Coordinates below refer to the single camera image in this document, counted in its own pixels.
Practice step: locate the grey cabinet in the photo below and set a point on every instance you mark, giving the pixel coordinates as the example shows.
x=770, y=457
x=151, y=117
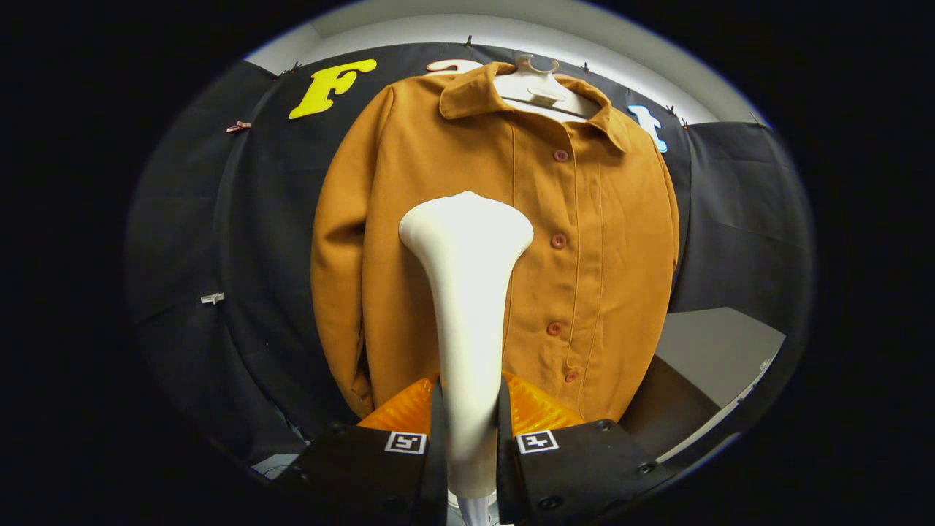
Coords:
x=723, y=351

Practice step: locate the silver clip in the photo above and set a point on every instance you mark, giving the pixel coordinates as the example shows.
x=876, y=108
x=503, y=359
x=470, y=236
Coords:
x=212, y=298

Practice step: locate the reddish clip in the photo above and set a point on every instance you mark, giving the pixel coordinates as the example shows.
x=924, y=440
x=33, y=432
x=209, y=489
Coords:
x=238, y=126

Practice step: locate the brown button-up shirt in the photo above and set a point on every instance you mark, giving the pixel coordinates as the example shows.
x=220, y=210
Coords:
x=599, y=256

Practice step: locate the white mannequin torso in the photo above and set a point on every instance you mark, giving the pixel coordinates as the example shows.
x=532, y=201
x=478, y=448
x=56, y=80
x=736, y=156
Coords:
x=544, y=91

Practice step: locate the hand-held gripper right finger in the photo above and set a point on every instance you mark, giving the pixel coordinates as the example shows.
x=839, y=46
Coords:
x=584, y=467

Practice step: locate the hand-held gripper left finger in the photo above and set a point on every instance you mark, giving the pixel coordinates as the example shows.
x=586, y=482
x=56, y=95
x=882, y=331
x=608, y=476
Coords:
x=365, y=471

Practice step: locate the black backdrop cloth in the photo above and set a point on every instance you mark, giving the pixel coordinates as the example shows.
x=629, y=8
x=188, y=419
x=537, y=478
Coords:
x=270, y=256

